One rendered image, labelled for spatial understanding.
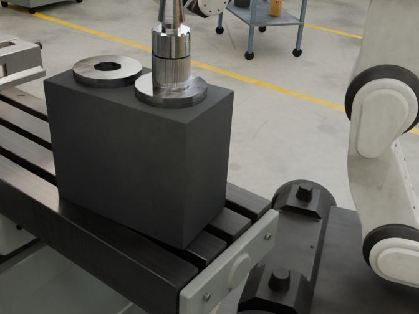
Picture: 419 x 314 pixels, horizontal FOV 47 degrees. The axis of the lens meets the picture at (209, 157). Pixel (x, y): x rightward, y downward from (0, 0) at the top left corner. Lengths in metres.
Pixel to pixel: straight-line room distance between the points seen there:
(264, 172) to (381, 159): 1.66
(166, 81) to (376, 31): 0.46
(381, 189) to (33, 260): 0.71
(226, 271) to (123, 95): 0.27
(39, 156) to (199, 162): 0.35
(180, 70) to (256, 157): 2.15
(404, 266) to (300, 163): 1.68
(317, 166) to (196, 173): 2.14
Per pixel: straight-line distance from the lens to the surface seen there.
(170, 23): 0.56
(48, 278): 1.07
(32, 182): 0.79
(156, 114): 0.55
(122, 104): 0.58
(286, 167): 2.65
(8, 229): 0.91
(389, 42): 0.92
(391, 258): 1.08
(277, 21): 4.26
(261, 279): 1.08
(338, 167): 2.74
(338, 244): 1.28
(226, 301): 1.31
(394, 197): 1.06
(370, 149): 0.94
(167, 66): 0.57
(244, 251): 0.68
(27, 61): 1.17
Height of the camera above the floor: 1.37
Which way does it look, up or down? 31 degrees down
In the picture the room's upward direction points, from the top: 3 degrees clockwise
